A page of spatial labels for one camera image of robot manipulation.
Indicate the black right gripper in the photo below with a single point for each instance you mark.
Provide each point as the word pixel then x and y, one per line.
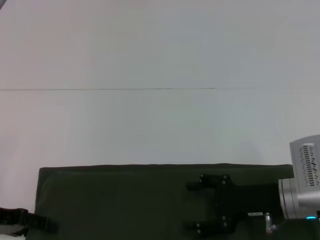
pixel 247 200

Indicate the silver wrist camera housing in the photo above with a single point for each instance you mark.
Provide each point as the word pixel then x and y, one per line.
pixel 306 170

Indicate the dark green t-shirt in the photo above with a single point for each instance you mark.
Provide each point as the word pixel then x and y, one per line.
pixel 125 200

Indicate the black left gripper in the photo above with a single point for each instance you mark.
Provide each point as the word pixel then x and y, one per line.
pixel 12 221

